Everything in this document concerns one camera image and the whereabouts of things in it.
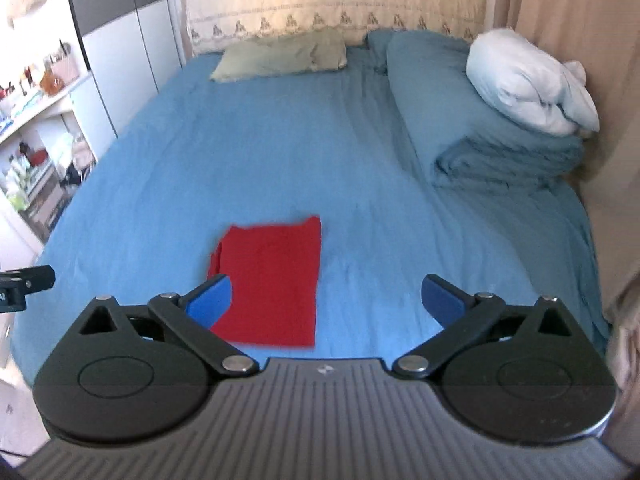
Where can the white wardrobe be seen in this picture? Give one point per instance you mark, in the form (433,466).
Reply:
(131,50)

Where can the white pillow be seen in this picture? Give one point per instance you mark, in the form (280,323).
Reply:
(530,86)

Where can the red long-sleeve sweater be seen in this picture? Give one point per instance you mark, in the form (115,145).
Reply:
(274,273)

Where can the folded teal duvet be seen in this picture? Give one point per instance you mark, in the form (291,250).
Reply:
(459,139)

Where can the white shelf unit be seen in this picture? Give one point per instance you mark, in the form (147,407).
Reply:
(47,153)

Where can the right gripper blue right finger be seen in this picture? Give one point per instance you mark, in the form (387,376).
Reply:
(465,319)

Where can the green flat pillow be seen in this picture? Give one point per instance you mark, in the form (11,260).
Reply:
(321,50)

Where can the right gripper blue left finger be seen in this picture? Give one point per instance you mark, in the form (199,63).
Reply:
(191,316)

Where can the pink storage basket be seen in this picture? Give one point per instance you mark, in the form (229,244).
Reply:
(66,68)

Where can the orange toy figure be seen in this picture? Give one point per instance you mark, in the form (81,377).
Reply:
(51,83)

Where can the beige quilted headboard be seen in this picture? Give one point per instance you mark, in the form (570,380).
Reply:
(214,25)

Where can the light blue bed sheet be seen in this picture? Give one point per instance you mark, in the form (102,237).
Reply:
(202,157)

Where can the beige curtain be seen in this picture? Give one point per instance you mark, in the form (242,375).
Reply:
(601,37)

